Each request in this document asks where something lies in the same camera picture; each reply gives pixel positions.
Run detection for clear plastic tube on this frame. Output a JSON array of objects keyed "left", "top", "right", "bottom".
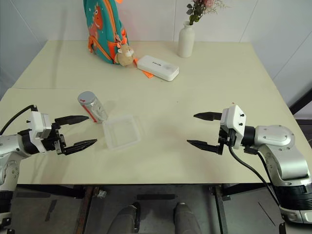
[{"left": 79, "top": 97, "right": 109, "bottom": 124}]

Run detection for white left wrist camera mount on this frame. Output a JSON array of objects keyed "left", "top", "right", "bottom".
[{"left": 26, "top": 104, "right": 53, "bottom": 140}]

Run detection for pink flowers with green stems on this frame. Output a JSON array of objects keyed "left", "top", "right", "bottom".
[{"left": 186, "top": 0, "right": 231, "bottom": 26}]

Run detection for teal orange dinosaur backpack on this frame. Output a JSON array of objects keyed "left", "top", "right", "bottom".
[{"left": 82, "top": 0, "right": 130, "bottom": 65}]

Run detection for dark rounded robot foot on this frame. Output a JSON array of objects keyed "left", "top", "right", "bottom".
[
  {"left": 172, "top": 202, "right": 202, "bottom": 234},
  {"left": 113, "top": 202, "right": 141, "bottom": 234}
]

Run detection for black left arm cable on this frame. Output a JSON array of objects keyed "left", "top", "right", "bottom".
[{"left": 0, "top": 104, "right": 38, "bottom": 136}]

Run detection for orange flat tag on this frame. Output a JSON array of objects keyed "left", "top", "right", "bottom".
[{"left": 133, "top": 58, "right": 155, "bottom": 80}]

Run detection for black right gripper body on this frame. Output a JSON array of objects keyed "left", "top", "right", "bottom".
[{"left": 217, "top": 125, "right": 236, "bottom": 155}]

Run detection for beige plush toy keychain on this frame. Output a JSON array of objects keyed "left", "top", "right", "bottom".
[{"left": 114, "top": 44, "right": 137, "bottom": 67}]

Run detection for white rectangular box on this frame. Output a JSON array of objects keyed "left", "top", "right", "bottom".
[{"left": 136, "top": 54, "right": 180, "bottom": 82}]

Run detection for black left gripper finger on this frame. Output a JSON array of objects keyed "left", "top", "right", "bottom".
[
  {"left": 54, "top": 115, "right": 90, "bottom": 126},
  {"left": 63, "top": 138, "right": 98, "bottom": 156}
]

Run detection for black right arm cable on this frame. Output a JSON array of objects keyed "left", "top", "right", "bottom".
[{"left": 227, "top": 145, "right": 280, "bottom": 206}]

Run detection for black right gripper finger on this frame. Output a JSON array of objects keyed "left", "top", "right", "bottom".
[
  {"left": 193, "top": 111, "right": 223, "bottom": 122},
  {"left": 186, "top": 139, "right": 224, "bottom": 155}
]

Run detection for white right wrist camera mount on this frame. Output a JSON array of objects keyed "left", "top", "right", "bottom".
[{"left": 219, "top": 104, "right": 248, "bottom": 150}]

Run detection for clear plastic square container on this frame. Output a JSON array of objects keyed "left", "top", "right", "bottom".
[{"left": 102, "top": 114, "right": 143, "bottom": 152}]

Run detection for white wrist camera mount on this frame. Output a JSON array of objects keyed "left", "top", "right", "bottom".
[
  {"left": 26, "top": 104, "right": 53, "bottom": 140},
  {"left": 219, "top": 104, "right": 248, "bottom": 150}
]

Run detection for white ceramic vase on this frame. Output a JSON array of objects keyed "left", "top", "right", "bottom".
[{"left": 176, "top": 20, "right": 196, "bottom": 59}]

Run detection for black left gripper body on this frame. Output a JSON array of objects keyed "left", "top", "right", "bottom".
[{"left": 44, "top": 122, "right": 67, "bottom": 156}]

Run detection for silver bottle cap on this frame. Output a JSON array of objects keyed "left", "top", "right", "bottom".
[{"left": 77, "top": 91, "right": 96, "bottom": 106}]

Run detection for black slanted bar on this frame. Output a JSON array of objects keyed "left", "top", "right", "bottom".
[{"left": 288, "top": 89, "right": 312, "bottom": 116}]

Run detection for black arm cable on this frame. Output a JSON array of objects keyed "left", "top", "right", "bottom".
[
  {"left": 227, "top": 145, "right": 280, "bottom": 206},
  {"left": 0, "top": 104, "right": 38, "bottom": 136}
]

